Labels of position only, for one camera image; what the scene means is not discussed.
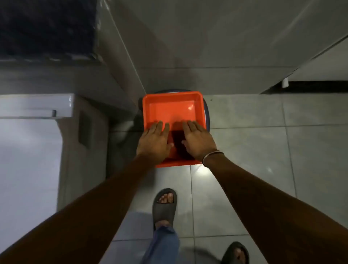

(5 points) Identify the white appliance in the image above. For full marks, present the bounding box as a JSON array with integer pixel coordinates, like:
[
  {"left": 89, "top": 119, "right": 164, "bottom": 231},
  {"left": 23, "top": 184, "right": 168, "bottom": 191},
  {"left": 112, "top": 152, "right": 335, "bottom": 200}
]
[{"left": 0, "top": 94, "right": 110, "bottom": 246}]

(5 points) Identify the person's right forearm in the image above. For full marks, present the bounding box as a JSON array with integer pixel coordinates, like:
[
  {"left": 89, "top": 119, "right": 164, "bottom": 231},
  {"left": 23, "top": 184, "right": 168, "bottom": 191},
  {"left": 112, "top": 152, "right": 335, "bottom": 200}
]
[{"left": 203, "top": 153, "right": 348, "bottom": 264}]

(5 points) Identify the person's right hand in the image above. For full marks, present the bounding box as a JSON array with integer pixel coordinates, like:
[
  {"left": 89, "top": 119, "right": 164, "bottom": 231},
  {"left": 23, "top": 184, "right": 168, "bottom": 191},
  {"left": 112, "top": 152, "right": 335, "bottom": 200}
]
[{"left": 181, "top": 120, "right": 218, "bottom": 163}]

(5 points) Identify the blue round bucket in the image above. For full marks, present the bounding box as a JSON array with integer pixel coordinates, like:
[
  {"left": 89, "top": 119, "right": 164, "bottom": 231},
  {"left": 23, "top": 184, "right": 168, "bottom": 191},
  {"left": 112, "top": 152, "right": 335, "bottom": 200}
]
[{"left": 154, "top": 88, "right": 210, "bottom": 132}]

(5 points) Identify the orange plastic tub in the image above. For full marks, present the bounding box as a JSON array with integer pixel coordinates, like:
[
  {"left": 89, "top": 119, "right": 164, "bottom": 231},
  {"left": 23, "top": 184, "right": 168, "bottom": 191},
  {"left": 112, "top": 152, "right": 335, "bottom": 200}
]
[{"left": 142, "top": 91, "right": 208, "bottom": 168}]

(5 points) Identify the person's right foot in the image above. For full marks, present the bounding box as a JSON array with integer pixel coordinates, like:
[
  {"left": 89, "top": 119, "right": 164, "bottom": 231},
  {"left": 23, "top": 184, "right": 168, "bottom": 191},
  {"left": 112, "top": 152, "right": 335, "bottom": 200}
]
[{"left": 233, "top": 247, "right": 247, "bottom": 264}]

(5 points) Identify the white wrist bangle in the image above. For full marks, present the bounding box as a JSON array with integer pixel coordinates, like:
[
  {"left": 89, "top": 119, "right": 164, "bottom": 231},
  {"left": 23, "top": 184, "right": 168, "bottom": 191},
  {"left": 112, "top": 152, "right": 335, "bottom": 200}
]
[{"left": 202, "top": 150, "right": 225, "bottom": 167}]

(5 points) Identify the person's foot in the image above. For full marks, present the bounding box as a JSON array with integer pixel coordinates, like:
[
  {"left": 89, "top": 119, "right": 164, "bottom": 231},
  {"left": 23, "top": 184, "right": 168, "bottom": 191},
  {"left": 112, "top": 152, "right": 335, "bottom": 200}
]
[
  {"left": 233, "top": 247, "right": 247, "bottom": 264},
  {"left": 155, "top": 192, "right": 175, "bottom": 229}
]

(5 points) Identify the grey rubber slipper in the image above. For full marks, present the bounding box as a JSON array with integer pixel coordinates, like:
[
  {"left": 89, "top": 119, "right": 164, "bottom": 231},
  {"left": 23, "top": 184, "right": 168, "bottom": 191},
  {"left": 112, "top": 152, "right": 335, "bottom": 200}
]
[
  {"left": 152, "top": 188, "right": 178, "bottom": 229},
  {"left": 221, "top": 241, "right": 250, "bottom": 264}
]

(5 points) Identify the person's left hand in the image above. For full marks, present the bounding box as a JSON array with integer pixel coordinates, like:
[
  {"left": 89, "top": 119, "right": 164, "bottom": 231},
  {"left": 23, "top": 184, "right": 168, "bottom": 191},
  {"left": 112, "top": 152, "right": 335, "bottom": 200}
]
[{"left": 136, "top": 121, "right": 174, "bottom": 165}]

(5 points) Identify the blue jeans leg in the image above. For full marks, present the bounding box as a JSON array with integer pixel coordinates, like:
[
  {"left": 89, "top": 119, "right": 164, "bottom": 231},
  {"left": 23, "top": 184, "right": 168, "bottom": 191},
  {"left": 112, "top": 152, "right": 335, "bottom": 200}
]
[{"left": 139, "top": 225, "right": 181, "bottom": 264}]

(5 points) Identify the person's left forearm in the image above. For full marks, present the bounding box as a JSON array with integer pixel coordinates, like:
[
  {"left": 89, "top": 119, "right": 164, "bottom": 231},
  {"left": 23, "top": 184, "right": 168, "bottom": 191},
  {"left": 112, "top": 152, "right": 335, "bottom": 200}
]
[{"left": 0, "top": 154, "right": 154, "bottom": 264}]

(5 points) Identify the dark speckled countertop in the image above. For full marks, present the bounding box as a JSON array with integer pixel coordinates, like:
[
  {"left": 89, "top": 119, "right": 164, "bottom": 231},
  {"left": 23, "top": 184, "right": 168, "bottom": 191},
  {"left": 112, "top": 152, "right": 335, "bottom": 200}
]
[{"left": 0, "top": 0, "right": 98, "bottom": 61}]

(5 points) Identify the grey door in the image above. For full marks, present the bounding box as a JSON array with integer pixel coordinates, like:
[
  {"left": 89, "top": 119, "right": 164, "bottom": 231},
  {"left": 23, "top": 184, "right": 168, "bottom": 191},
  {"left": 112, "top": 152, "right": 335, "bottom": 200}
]
[{"left": 262, "top": 35, "right": 348, "bottom": 94}]

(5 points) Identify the person's left foot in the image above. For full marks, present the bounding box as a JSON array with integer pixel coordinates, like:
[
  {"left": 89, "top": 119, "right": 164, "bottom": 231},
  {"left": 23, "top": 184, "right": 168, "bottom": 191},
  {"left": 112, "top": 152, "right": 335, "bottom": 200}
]
[{"left": 155, "top": 192, "right": 175, "bottom": 229}]

